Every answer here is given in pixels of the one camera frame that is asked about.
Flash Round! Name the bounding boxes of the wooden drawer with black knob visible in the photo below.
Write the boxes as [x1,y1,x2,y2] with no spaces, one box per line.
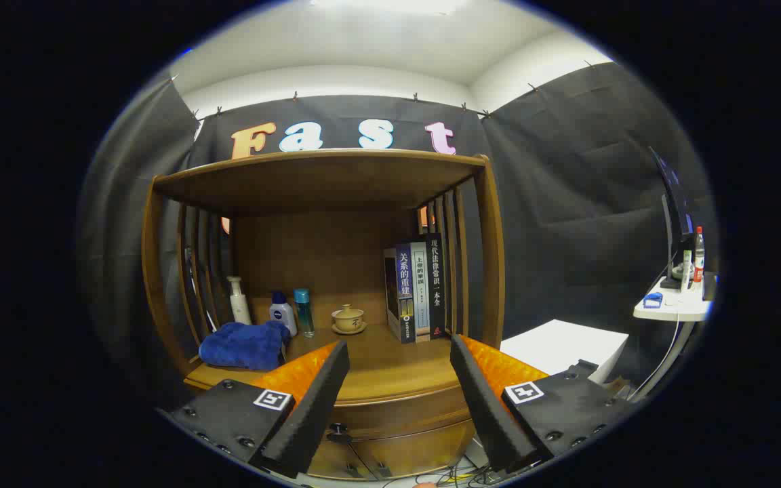
[309,388,478,481]

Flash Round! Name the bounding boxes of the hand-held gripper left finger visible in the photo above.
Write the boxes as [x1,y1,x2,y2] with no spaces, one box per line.
[169,340,351,479]

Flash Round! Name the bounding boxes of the book with blue spine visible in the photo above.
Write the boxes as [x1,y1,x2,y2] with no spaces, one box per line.
[383,244,417,344]

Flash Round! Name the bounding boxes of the white pump bottle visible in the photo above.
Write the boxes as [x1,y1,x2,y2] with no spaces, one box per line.
[226,276,253,326]

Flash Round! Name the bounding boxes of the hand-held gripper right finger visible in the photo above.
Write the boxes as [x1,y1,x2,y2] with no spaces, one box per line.
[449,333,639,474]

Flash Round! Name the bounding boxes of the black floor cables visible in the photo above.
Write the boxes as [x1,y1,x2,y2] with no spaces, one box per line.
[424,461,500,487]

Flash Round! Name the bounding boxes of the white box cabinet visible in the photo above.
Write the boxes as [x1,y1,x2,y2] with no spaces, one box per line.
[499,319,630,384]

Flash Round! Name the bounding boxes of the white side table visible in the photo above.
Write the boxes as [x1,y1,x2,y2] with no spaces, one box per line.
[628,271,715,402]

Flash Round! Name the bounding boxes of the dark monitor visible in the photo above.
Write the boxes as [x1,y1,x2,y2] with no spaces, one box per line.
[648,146,696,289]

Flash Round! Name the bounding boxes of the wooden cabinet with slatted sides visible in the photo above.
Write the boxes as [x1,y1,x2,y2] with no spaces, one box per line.
[141,148,506,481]

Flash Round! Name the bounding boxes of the white bottle with blue cap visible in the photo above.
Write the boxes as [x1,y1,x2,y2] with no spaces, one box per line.
[269,291,298,338]

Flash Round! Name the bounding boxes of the clear blue bottle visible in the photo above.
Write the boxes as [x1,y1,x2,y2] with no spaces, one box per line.
[294,289,315,338]

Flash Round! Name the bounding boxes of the wooden countertop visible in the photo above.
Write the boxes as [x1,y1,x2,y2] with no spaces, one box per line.
[184,323,489,407]

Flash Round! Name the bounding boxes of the book with black spine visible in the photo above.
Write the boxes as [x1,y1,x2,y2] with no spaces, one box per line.
[424,233,447,340]

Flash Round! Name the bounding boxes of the beige lidded tea cup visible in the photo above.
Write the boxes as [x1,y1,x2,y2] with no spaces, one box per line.
[331,304,367,336]

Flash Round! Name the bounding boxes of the blue towel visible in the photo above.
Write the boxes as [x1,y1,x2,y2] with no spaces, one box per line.
[199,321,292,371]

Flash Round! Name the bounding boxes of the book with pale spine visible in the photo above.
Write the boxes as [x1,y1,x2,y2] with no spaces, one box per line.
[409,241,430,342]

